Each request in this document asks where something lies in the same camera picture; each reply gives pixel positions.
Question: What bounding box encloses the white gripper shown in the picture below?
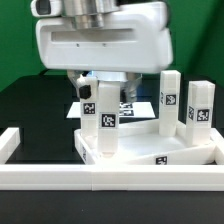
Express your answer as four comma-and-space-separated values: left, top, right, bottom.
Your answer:
36, 1, 173, 103

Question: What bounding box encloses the white desk top tray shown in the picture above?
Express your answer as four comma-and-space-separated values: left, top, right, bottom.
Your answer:
74, 119, 215, 166

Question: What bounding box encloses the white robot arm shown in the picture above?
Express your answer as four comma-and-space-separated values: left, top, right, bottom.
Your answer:
30, 0, 173, 102

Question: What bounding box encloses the marker tag plate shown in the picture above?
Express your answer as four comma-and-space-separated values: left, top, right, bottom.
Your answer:
67, 102, 155, 118

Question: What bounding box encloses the white U-shaped fence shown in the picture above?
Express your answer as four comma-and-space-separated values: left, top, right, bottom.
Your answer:
0, 128, 224, 191

